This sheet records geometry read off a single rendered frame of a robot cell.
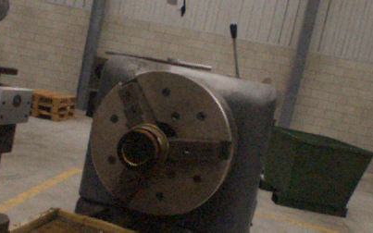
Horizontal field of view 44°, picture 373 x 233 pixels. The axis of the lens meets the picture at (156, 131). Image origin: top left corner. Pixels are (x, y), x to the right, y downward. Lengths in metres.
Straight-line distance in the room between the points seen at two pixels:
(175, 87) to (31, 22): 11.21
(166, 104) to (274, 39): 10.14
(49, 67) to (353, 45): 7.19
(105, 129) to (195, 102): 0.21
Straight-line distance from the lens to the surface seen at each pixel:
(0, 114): 1.17
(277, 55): 10.99
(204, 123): 0.95
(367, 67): 11.33
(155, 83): 0.97
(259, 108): 1.09
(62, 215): 1.00
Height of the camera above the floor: 1.23
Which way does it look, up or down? 7 degrees down
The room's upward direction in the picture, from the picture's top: 12 degrees clockwise
